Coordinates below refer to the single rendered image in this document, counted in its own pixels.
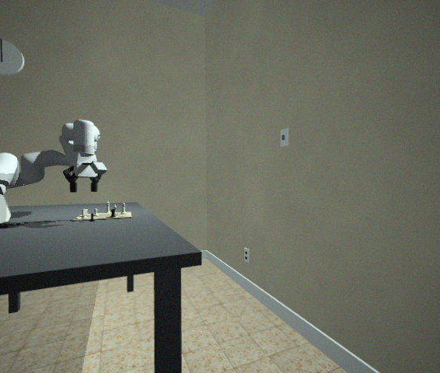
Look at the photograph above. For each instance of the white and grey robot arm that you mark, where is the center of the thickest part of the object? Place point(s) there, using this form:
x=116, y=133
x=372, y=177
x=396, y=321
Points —
x=79, y=136

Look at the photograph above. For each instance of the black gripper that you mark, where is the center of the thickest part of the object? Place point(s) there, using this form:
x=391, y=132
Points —
x=76, y=169

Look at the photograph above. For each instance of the chessboard with chess pieces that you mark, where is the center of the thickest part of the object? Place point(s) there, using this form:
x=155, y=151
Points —
x=103, y=216

